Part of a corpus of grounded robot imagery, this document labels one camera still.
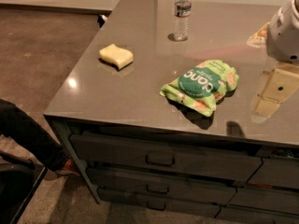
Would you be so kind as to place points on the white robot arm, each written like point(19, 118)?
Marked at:
point(282, 41)

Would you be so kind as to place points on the green rice chip bag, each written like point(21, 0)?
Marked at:
point(203, 86)

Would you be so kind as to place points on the top grey drawer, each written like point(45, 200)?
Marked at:
point(166, 157)

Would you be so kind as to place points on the grey drawer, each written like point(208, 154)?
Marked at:
point(255, 217)
point(166, 157)
point(268, 199)
point(159, 203)
point(280, 172)
point(168, 186)

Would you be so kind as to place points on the yellow sponge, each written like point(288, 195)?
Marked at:
point(116, 55)

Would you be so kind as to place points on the orange shoe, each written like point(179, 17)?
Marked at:
point(69, 168)

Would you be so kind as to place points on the clear plastic water bottle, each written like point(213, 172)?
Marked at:
point(182, 12)

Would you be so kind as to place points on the right bottom grey drawer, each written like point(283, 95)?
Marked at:
point(255, 217)

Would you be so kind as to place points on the right upper grey drawer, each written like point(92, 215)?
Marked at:
point(280, 172)

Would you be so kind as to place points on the right middle grey drawer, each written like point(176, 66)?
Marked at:
point(268, 199)

